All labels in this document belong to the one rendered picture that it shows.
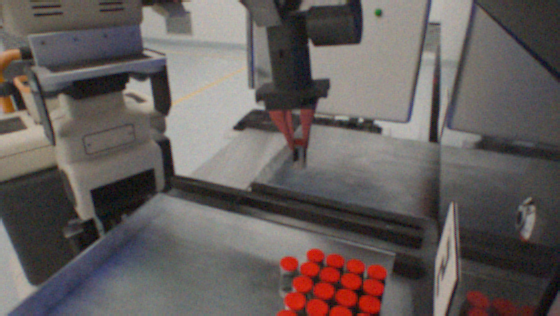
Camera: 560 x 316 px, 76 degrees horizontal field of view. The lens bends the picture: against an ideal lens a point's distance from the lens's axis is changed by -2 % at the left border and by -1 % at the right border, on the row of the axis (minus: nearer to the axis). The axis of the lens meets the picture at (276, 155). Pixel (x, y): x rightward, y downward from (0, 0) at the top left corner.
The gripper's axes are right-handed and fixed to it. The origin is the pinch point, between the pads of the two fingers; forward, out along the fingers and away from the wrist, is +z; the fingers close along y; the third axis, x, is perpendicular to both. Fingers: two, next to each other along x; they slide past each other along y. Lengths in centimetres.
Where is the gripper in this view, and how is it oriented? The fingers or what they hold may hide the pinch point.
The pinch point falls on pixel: (299, 143)
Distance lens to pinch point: 56.0
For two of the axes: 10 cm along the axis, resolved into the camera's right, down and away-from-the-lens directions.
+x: 2.1, -4.2, 8.8
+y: 9.7, -0.2, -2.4
